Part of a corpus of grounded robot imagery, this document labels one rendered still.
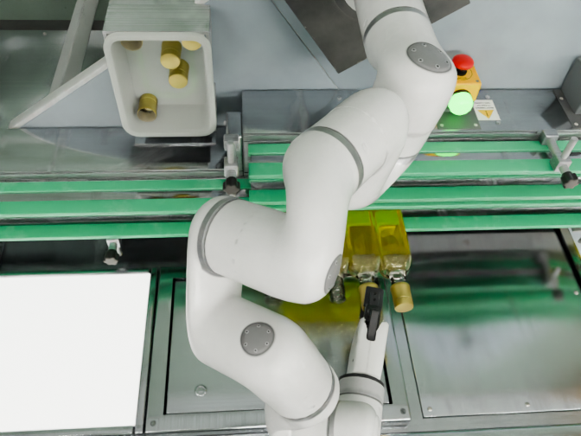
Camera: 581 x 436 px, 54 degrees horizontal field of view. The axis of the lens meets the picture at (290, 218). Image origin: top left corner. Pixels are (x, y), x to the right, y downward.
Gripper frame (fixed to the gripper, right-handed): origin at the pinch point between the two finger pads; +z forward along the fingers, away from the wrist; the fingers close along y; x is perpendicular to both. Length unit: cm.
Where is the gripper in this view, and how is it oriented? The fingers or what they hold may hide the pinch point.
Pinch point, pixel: (371, 304)
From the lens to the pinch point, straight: 103.0
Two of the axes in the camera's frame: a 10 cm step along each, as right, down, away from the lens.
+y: 0.7, -6.2, -7.9
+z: 2.0, -7.6, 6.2
